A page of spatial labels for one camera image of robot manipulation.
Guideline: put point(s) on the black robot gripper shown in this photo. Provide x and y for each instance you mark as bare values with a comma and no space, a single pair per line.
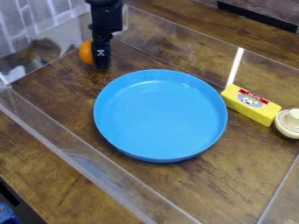
105,22

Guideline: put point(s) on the orange toy ball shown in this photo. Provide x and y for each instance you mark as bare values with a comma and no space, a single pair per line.
85,53

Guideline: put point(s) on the round blue tray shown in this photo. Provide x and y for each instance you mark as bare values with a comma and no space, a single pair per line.
159,115

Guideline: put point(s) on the yellow toy butter block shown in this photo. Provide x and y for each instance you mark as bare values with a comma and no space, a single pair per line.
251,105

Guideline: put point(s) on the cream round toy mushroom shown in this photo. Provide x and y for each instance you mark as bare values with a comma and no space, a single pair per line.
287,122

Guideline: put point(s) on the blue object at corner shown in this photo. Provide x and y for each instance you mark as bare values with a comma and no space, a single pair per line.
7,215

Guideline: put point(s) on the clear acrylic enclosure wall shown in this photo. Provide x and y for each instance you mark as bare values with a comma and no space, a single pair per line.
77,180

